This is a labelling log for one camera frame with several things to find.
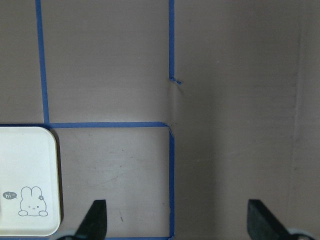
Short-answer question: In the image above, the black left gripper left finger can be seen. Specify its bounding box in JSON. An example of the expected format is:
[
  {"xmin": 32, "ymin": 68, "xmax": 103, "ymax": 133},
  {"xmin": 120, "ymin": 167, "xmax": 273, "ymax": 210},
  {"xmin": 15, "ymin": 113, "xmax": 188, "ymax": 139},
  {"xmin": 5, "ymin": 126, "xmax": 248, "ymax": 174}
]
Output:
[{"xmin": 58, "ymin": 199, "xmax": 108, "ymax": 240}]

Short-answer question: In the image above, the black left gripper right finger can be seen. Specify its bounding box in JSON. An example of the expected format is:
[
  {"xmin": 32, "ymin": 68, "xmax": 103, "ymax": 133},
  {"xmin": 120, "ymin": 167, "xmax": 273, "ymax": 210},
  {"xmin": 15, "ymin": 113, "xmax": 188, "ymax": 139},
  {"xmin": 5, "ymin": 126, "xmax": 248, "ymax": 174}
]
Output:
[{"xmin": 246, "ymin": 199, "xmax": 314, "ymax": 240}]

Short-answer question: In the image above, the cream rabbit tray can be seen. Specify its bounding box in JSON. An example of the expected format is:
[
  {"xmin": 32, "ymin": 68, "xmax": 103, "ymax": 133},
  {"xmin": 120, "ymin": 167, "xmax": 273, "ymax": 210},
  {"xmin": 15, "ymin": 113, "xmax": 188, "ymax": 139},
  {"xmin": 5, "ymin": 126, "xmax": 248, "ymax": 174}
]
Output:
[{"xmin": 0, "ymin": 126, "xmax": 62, "ymax": 237}]

